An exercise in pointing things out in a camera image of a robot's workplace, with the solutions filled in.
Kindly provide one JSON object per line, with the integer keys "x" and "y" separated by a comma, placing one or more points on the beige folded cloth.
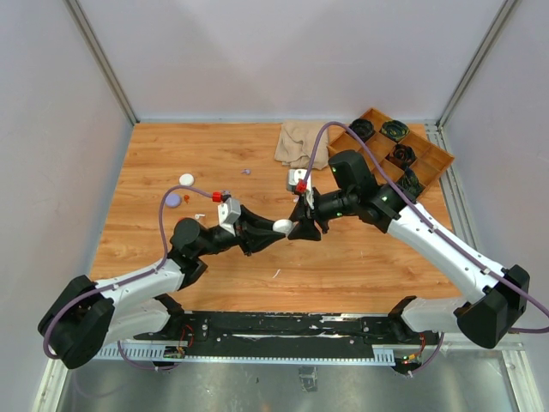
{"x": 296, "y": 142}

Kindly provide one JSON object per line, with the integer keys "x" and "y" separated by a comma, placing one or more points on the dark rolled sock bottom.
{"x": 409, "y": 184}

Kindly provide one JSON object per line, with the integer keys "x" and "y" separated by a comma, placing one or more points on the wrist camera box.
{"x": 228, "y": 215}
{"x": 299, "y": 184}

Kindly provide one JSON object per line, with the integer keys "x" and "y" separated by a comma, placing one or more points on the dark rolled sock top-left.
{"x": 363, "y": 128}

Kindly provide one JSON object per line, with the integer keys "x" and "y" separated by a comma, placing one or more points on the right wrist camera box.
{"x": 299, "y": 184}

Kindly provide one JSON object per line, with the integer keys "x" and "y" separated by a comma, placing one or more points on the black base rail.
{"x": 284, "y": 336}

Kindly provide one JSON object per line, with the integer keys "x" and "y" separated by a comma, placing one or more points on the purple round case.
{"x": 173, "y": 200}

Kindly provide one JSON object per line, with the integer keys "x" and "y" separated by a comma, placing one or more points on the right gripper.
{"x": 304, "y": 216}

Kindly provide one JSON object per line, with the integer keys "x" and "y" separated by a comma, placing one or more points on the wooden compartment tray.
{"x": 431, "y": 164}

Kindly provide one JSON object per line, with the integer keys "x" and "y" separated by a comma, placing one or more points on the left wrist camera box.
{"x": 228, "y": 215}

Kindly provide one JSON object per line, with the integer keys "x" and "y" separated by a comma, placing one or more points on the dark rolled sock middle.
{"x": 401, "y": 156}

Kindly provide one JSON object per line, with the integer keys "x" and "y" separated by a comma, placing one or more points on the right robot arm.
{"x": 491, "y": 296}

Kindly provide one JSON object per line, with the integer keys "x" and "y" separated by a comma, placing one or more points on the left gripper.
{"x": 249, "y": 234}

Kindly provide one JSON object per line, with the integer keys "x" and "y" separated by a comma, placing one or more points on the dark rolled sock top-right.
{"x": 394, "y": 130}

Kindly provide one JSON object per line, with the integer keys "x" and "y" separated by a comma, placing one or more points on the white round case far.
{"x": 186, "y": 179}

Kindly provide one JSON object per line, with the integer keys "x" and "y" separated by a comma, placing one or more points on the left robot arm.
{"x": 88, "y": 315}

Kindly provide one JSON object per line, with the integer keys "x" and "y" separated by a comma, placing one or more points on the white earbud charging case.
{"x": 284, "y": 226}

